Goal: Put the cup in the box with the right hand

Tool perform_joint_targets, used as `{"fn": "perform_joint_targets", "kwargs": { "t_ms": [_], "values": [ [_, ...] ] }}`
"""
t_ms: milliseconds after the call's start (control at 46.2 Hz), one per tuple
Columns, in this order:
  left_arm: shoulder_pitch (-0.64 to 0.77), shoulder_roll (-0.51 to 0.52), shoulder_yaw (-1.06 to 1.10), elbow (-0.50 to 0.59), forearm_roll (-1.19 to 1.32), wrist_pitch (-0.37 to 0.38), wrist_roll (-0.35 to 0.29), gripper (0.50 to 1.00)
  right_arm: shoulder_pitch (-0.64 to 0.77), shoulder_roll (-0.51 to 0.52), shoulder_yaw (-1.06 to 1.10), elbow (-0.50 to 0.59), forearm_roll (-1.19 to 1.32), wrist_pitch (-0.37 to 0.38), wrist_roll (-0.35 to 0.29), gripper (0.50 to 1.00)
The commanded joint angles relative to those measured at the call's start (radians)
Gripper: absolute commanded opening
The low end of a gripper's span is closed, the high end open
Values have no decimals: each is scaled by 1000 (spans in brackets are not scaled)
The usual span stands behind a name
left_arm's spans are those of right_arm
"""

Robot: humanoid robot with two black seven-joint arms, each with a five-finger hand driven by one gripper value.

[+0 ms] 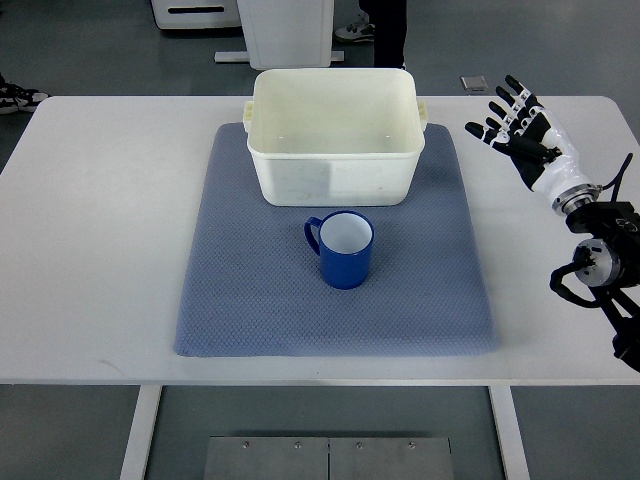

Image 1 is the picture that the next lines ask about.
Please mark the white pedestal stand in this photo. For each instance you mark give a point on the white pedestal stand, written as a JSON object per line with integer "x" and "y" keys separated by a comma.
{"x": 285, "y": 34}

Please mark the white cabinet with slot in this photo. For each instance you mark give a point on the white cabinet with slot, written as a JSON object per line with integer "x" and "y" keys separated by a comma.
{"x": 195, "y": 14}

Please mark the blue mug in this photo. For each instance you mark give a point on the blue mug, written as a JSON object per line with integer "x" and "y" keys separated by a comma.
{"x": 343, "y": 241}

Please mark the blue textured mat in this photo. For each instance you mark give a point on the blue textured mat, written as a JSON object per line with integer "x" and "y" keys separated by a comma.
{"x": 253, "y": 285}

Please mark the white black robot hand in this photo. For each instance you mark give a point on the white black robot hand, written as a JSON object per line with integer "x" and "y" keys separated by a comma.
{"x": 539, "y": 147}

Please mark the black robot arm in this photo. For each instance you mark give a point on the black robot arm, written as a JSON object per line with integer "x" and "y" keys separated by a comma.
{"x": 603, "y": 268}

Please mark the metal floor plate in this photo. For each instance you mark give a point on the metal floor plate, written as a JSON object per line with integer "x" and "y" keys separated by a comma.
{"x": 320, "y": 457}

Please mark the white plastic box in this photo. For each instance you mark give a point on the white plastic box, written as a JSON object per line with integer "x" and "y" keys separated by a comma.
{"x": 327, "y": 137}

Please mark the small grey floor plate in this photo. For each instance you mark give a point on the small grey floor plate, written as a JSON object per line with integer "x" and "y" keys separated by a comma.
{"x": 474, "y": 83}

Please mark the black white sneaker left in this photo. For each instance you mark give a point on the black white sneaker left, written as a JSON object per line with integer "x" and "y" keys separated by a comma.
{"x": 15, "y": 98}

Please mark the white table frame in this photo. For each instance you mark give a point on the white table frame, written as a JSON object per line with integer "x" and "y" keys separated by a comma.
{"x": 503, "y": 408}

